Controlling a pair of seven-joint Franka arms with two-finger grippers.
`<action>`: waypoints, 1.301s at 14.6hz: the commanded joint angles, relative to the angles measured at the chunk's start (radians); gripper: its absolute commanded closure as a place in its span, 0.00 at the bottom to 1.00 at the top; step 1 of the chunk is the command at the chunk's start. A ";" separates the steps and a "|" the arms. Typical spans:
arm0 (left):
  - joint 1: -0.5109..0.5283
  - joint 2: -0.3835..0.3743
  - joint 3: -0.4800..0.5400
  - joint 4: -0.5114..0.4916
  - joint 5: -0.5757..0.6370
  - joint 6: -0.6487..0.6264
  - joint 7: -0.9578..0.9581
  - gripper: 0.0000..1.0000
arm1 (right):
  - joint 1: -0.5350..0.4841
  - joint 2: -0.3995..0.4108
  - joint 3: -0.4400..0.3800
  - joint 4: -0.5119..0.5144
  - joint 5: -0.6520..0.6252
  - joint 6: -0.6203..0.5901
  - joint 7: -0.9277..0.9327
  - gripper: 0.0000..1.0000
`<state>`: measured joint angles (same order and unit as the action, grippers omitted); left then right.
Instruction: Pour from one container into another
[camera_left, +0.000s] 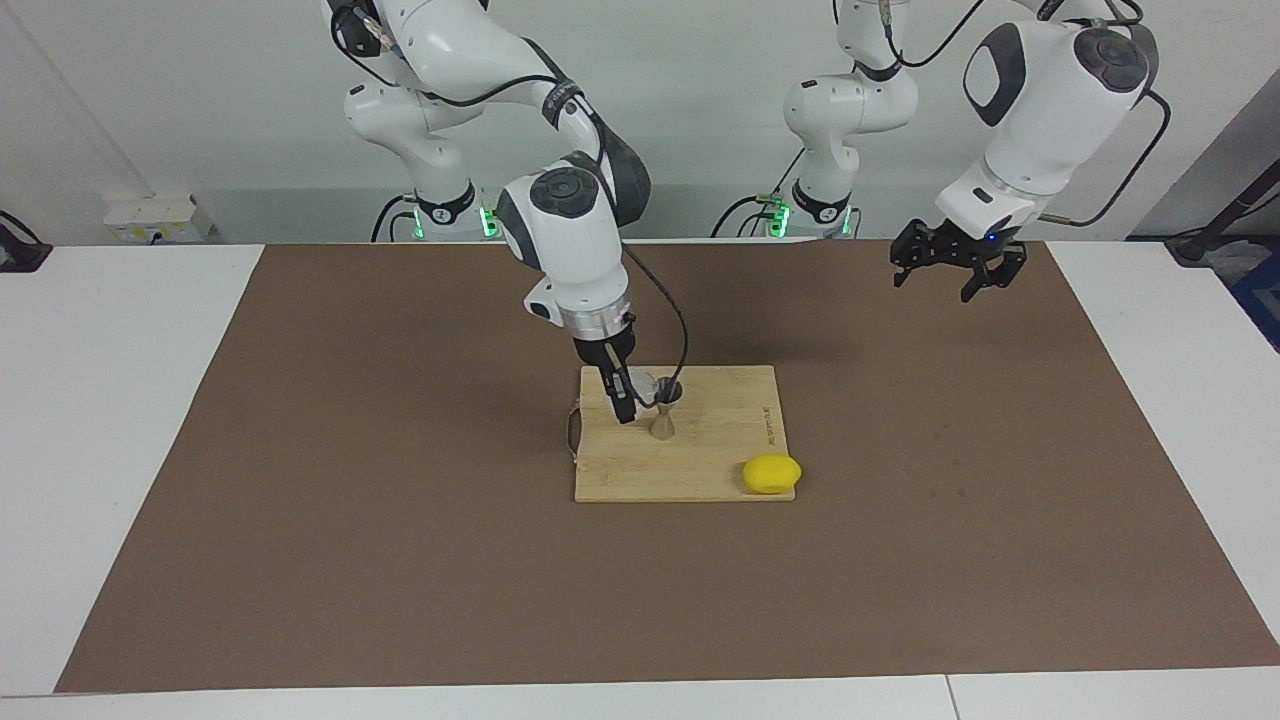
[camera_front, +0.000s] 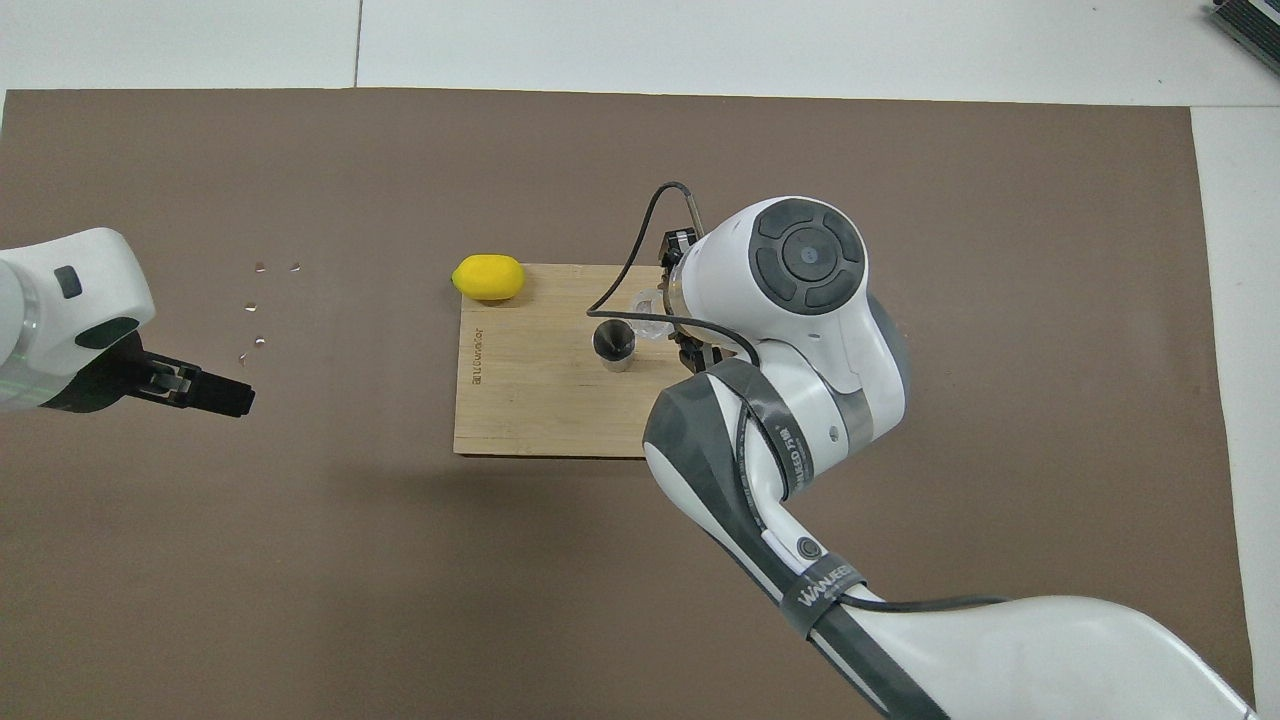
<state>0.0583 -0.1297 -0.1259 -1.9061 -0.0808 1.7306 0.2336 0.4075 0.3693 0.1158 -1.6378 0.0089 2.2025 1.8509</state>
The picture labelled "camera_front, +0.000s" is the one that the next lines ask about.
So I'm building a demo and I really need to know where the yellow lemon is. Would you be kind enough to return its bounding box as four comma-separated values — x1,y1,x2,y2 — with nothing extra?
451,254,526,303

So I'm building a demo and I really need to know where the bamboo cutting board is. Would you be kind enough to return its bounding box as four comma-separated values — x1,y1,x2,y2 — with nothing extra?
453,263,703,459

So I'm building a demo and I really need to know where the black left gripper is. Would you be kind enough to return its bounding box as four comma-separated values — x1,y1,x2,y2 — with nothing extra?
48,334,257,420

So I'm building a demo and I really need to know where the steel double jigger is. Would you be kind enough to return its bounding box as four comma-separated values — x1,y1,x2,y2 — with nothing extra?
592,318,638,373

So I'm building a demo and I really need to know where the grey ribbed metal device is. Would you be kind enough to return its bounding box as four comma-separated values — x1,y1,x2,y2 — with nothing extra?
1205,0,1280,76

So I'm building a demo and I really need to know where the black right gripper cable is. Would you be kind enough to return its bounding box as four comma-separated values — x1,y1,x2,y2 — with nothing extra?
587,182,1006,613

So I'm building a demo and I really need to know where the brown table mat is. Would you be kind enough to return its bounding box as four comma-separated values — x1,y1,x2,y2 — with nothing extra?
0,88,1259,720

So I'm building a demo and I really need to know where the small clear glass cup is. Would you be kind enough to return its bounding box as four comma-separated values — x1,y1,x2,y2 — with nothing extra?
628,288,683,341

